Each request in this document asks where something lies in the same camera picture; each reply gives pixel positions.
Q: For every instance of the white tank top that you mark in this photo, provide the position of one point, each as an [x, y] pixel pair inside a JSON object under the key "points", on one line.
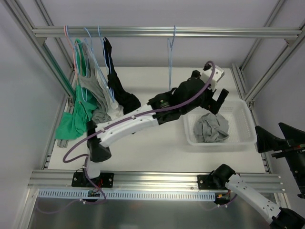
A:
{"points": [[114, 109]]}

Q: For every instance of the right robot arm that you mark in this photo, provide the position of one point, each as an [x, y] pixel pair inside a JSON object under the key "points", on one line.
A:
{"points": [[277, 216]]}

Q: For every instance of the white cable duct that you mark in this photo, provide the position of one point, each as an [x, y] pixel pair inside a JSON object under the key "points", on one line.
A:
{"points": [[127, 195]]}

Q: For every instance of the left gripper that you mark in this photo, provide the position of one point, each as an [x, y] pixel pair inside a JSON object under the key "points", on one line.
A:
{"points": [[209, 100]]}

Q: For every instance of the light grey tank top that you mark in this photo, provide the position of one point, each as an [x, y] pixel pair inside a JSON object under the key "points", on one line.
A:
{"points": [[211, 128]]}

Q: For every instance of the pink wire hanger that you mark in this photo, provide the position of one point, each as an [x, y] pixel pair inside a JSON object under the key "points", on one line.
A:
{"points": [[73, 52]]}

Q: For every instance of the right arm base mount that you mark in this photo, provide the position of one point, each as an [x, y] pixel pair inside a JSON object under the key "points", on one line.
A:
{"points": [[206, 182]]}

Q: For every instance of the aluminium frame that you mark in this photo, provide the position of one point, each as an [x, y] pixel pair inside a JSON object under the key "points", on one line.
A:
{"points": [[35, 61]]}

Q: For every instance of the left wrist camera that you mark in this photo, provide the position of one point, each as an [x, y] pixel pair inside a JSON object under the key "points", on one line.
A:
{"points": [[218, 74]]}

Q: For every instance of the white plastic basket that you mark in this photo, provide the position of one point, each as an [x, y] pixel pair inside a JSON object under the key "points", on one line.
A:
{"points": [[241, 126]]}

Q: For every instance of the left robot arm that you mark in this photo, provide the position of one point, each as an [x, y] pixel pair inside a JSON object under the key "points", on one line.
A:
{"points": [[165, 107]]}

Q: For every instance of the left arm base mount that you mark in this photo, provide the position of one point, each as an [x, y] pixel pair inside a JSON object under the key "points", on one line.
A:
{"points": [[104, 180]]}

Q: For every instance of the grey tank top on hanger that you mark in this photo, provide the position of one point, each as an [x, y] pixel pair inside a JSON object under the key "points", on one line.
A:
{"points": [[90, 82]]}

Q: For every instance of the green tank top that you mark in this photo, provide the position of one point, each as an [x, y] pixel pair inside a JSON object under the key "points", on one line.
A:
{"points": [[73, 125]]}

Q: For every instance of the blue hanger of black top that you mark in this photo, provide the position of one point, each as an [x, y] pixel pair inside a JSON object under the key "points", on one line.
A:
{"points": [[107, 62]]}

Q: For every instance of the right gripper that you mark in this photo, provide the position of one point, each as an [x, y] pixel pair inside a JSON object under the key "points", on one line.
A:
{"points": [[286, 149]]}

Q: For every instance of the black tank top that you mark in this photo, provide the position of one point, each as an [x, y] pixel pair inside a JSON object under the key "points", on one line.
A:
{"points": [[128, 101]]}

